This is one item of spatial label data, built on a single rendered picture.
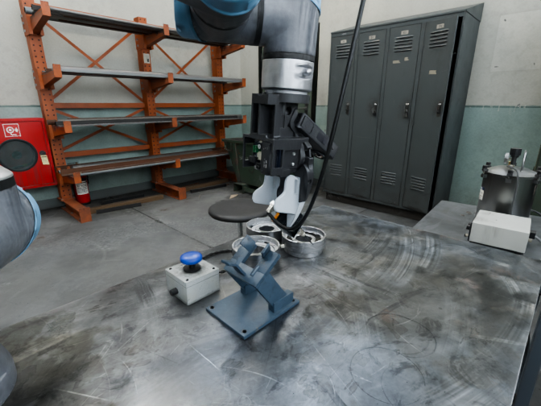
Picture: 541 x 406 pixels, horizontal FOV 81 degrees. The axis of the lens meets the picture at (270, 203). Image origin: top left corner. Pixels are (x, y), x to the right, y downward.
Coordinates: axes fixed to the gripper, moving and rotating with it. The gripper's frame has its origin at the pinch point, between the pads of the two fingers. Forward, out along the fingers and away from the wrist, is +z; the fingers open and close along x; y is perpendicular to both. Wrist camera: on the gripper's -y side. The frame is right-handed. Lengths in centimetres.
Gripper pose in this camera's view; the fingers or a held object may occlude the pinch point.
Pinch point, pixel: (285, 216)
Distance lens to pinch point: 54.6
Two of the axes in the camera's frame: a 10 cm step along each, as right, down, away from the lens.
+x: 6.6, 2.7, -7.0
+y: -7.5, 1.6, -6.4
